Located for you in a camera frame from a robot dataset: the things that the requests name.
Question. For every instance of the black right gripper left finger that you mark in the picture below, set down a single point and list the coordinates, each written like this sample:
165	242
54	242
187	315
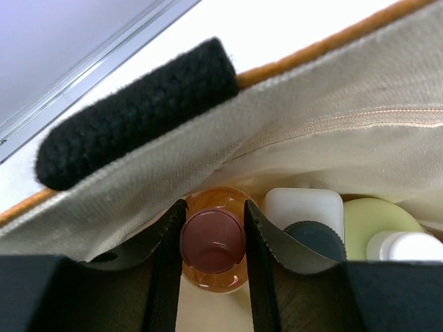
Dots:
133	287

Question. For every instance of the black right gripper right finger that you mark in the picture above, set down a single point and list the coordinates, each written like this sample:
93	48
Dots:
293	288

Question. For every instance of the clear bottle with black cap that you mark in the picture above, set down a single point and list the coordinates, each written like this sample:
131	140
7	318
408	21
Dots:
313	217

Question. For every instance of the orange bottle with pink cap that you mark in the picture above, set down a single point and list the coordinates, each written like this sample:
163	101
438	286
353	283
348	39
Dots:
213	240

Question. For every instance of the green pump bottle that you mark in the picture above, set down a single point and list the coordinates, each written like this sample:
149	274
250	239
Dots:
378	230

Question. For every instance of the tan canvas tote bag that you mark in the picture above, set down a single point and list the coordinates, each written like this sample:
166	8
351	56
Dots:
359	112

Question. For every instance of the aluminium frame rail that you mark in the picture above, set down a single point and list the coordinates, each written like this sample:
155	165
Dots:
54	52

